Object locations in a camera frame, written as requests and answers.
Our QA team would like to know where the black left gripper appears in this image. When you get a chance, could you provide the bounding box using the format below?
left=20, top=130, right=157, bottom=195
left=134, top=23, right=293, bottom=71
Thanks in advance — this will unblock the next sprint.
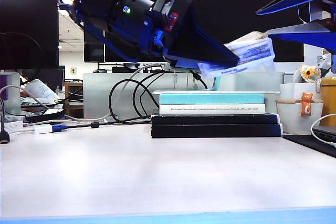
left=145, top=0, right=241, bottom=70

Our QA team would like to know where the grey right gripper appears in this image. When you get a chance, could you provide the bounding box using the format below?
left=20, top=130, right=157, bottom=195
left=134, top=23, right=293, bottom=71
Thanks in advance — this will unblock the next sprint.
left=256, top=0, right=336, bottom=50

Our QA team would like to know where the white purple tissue packet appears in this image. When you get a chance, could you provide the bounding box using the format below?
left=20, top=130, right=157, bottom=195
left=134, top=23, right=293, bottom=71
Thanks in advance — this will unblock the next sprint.
left=197, top=31, right=276, bottom=79

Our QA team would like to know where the silver light-blue monitor stand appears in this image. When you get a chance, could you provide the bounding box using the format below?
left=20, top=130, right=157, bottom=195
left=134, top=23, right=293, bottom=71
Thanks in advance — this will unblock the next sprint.
left=152, top=62, right=281, bottom=95

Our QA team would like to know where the white partition board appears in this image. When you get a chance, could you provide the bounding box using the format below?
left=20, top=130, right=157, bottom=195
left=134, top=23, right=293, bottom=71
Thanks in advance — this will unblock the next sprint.
left=303, top=44, right=324, bottom=74

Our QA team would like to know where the teal book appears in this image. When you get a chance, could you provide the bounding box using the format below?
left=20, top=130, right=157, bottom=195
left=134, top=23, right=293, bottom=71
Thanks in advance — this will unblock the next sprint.
left=159, top=93, right=265, bottom=105

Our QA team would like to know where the plush toy with sunflower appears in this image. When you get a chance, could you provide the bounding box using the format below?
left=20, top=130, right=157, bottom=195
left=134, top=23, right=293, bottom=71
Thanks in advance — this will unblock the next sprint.
left=292, top=64, right=321, bottom=94

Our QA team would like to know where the black AOC monitor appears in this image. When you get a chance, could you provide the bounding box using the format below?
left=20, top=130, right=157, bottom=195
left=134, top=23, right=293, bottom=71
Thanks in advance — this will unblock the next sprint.
left=103, top=0, right=305, bottom=64

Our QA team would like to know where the white book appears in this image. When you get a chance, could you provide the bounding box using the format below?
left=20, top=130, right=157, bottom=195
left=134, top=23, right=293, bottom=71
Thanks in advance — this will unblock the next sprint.
left=159, top=104, right=266, bottom=116

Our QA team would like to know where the thin black flat box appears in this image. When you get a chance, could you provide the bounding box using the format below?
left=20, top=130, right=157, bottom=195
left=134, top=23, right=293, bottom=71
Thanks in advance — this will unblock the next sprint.
left=151, top=113, right=279, bottom=125

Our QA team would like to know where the thick black flat box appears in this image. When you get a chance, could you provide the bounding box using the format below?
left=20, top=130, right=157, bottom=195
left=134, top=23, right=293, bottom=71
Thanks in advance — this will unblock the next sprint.
left=151, top=123, right=283, bottom=139

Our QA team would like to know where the yellow canister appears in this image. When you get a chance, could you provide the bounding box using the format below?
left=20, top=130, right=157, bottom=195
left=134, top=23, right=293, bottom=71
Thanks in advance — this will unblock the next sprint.
left=319, top=77, right=336, bottom=127

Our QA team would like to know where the orange cat figurine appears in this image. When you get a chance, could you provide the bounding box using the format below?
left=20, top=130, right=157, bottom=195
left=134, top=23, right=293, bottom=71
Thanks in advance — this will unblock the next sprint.
left=300, top=92, right=313, bottom=117

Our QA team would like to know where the black monitor with white sticker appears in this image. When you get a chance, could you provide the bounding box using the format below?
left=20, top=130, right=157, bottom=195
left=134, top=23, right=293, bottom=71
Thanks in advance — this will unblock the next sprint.
left=83, top=31, right=106, bottom=63

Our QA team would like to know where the white cup with cat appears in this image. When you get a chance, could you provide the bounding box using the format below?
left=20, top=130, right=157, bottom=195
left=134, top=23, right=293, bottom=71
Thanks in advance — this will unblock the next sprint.
left=275, top=83, right=324, bottom=135

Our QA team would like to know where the black laptop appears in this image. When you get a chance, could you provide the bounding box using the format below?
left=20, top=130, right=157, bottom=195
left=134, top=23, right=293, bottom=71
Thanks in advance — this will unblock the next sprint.
left=312, top=124, right=336, bottom=143

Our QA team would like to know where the black mouse pad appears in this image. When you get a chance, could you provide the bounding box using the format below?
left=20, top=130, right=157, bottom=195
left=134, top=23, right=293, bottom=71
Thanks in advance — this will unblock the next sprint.
left=282, top=134, right=336, bottom=159

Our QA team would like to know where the brown wooden cabinet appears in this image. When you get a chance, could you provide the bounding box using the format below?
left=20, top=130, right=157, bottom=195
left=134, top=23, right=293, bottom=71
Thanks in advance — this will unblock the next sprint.
left=64, top=82, right=84, bottom=119

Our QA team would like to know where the small dark background monitor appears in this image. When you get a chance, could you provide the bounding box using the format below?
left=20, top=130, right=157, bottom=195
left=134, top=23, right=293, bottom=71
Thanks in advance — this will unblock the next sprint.
left=22, top=66, right=66, bottom=92

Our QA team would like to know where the white bottle with blue print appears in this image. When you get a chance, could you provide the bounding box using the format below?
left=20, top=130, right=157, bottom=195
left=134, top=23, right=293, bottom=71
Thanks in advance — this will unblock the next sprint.
left=25, top=79, right=62, bottom=104

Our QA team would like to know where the black shallow dish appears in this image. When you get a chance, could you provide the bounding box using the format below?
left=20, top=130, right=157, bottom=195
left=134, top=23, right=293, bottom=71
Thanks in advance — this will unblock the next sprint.
left=25, top=108, right=66, bottom=123

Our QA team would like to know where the white adapter box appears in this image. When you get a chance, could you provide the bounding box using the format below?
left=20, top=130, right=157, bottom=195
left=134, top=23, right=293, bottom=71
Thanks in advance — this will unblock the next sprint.
left=33, top=124, right=54, bottom=135

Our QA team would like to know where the stack of papers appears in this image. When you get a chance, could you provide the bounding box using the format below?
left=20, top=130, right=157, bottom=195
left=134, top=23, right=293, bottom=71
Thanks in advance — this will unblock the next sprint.
left=20, top=97, right=65, bottom=109

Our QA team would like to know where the black monitor with thin bezel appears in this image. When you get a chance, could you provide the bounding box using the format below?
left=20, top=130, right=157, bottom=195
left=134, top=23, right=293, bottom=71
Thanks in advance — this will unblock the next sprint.
left=0, top=0, right=60, bottom=70

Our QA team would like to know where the silver device with purple screen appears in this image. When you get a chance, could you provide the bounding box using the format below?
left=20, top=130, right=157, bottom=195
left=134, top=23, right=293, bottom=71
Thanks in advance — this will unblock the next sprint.
left=0, top=72, right=22, bottom=116

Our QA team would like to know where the small white box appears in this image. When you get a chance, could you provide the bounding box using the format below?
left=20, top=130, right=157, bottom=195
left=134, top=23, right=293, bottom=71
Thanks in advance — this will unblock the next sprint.
left=0, top=120, right=24, bottom=134

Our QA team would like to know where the black monitor cable with plug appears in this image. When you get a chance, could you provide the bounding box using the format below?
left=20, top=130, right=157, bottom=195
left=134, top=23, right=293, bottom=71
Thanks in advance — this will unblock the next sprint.
left=190, top=69, right=208, bottom=90

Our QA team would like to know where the black looped cable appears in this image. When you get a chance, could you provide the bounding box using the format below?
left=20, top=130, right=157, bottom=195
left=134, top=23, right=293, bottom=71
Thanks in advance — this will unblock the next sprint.
left=132, top=71, right=165, bottom=120

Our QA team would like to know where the white looped cable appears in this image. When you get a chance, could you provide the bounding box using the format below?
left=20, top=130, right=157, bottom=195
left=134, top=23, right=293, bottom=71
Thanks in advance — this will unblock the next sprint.
left=310, top=113, right=336, bottom=149

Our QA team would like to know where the black cable with ferrite bead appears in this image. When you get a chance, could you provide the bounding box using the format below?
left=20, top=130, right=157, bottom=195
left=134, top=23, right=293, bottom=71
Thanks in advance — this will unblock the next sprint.
left=67, top=70, right=166, bottom=130

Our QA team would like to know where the thin grey cable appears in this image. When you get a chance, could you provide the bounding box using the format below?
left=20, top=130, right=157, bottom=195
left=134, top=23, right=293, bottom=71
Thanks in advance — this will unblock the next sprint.
left=0, top=85, right=50, bottom=111

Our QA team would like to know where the black HDMI plug cable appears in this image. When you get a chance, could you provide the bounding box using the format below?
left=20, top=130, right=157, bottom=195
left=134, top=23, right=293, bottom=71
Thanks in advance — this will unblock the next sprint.
left=0, top=98, right=11, bottom=145

